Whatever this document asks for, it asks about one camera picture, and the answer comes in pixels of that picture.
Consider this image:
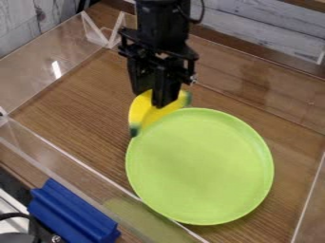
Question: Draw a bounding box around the clear acrylic enclosure wall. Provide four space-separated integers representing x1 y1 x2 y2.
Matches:
0 115 210 243

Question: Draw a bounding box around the blue plastic clamp block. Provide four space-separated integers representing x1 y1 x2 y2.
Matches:
28 178 120 243

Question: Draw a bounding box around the yellow toy banana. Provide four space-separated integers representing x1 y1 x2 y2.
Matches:
128 90 191 137

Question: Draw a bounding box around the green round plate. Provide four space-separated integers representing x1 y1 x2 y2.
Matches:
125 108 274 225

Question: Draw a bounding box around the clear acrylic corner bracket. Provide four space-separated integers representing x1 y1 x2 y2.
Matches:
81 11 125 49

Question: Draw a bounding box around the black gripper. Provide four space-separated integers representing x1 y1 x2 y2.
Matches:
117 0 199 108

